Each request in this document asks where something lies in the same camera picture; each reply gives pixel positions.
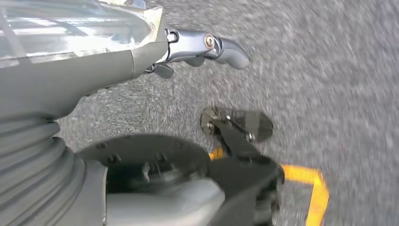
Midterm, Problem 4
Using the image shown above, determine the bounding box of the yellow floor tape marking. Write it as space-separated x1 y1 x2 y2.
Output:
208 147 330 226

